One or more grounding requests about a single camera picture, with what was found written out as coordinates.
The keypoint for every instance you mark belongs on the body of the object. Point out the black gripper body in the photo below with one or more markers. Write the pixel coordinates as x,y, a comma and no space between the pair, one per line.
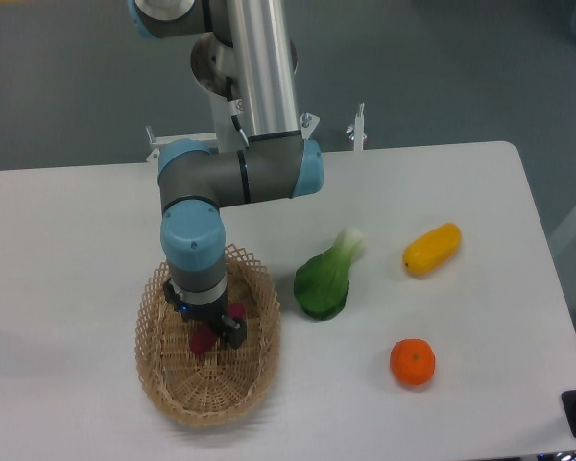
211,313

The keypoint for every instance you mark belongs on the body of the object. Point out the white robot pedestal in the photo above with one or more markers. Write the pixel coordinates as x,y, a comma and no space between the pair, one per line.
223,120

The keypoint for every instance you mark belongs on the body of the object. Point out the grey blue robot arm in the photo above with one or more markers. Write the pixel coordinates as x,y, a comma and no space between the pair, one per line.
244,56

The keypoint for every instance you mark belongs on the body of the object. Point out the purple sweet potato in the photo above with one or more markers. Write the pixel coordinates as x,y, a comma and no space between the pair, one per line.
204,339

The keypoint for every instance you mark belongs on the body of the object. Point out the oval wicker basket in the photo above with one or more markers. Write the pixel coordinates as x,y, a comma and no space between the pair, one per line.
222,384

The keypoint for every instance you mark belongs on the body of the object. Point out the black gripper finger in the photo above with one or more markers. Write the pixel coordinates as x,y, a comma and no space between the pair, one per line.
172,297
231,330

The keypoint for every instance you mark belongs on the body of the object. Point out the yellow mango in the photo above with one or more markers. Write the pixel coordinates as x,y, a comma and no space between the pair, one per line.
432,250

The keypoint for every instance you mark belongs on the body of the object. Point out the green bok choy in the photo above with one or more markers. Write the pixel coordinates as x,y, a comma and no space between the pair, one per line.
321,284

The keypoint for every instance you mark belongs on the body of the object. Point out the orange tangerine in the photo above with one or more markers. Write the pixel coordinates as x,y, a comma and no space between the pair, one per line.
412,362

